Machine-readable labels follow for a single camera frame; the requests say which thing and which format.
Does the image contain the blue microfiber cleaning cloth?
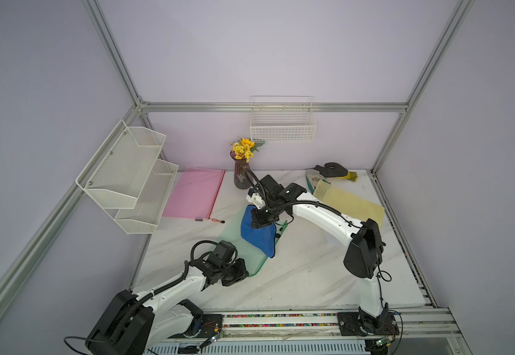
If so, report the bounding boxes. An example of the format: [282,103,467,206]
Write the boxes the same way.
[240,206,277,258]

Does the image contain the yellow mesh document bag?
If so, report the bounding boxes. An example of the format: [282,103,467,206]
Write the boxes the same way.
[314,180,385,227]

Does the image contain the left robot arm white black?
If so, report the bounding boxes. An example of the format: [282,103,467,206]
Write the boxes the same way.
[83,241,248,354]

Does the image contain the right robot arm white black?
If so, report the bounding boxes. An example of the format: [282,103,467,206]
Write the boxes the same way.
[245,170,389,321]

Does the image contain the pink mesh document bag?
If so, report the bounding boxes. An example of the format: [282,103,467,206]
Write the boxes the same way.
[162,167,226,220]

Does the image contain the green white work glove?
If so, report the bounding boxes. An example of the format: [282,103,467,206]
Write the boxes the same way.
[306,170,331,194]

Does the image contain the dark purple glass vase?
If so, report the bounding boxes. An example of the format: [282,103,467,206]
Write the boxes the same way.
[230,151,251,189]

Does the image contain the black yellow work glove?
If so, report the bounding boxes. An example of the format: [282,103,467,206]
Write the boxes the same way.
[314,162,358,182]

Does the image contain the yellow artificial flowers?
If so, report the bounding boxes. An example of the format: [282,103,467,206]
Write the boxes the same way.
[230,138,265,163]

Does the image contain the white two-tier mesh shelf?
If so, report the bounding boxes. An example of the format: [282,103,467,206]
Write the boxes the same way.
[75,121,179,235]

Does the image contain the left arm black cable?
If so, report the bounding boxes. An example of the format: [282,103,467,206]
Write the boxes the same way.
[189,240,220,267]

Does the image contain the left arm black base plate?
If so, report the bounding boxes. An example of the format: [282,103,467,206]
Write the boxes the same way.
[183,314,223,339]

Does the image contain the white wire wall basket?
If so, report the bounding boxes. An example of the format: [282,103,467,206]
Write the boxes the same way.
[250,96,317,143]

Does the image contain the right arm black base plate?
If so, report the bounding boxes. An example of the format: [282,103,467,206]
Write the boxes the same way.
[337,310,399,337]

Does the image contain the aluminium frame rail base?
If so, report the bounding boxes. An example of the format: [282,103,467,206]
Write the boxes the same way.
[147,307,472,354]

